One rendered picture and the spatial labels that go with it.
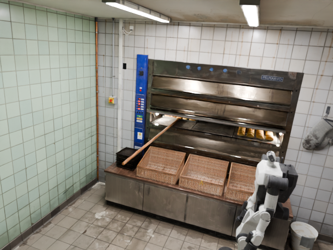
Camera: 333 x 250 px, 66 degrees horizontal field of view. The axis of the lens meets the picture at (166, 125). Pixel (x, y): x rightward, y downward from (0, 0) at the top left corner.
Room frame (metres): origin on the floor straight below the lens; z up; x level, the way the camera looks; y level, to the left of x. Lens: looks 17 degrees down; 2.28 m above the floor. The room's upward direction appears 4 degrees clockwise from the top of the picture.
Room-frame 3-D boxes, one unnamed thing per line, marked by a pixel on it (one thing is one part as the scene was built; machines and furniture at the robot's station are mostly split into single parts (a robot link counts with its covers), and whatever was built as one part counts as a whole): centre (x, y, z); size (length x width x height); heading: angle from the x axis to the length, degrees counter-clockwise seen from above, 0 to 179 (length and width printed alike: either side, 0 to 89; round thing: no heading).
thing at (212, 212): (3.07, -0.41, 0.29); 2.42 x 0.56 x 0.58; 72
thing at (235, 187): (2.86, -1.11, 0.72); 0.56 x 0.49 x 0.28; 73
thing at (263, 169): (2.00, -0.97, 1.23); 0.34 x 0.30 x 0.36; 166
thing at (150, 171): (3.23, 0.02, 0.72); 0.56 x 0.49 x 0.28; 73
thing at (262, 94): (3.31, -0.61, 1.80); 1.79 x 0.11 x 0.19; 72
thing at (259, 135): (3.54, -1.30, 1.21); 0.61 x 0.48 x 0.06; 162
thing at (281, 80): (3.33, -0.61, 1.99); 1.80 x 0.08 x 0.21; 72
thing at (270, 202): (1.79, -0.86, 1.12); 0.13 x 0.12 x 0.22; 166
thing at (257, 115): (3.31, -0.61, 1.54); 1.79 x 0.11 x 0.19; 72
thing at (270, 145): (3.33, -0.61, 1.16); 1.80 x 0.06 x 0.04; 72
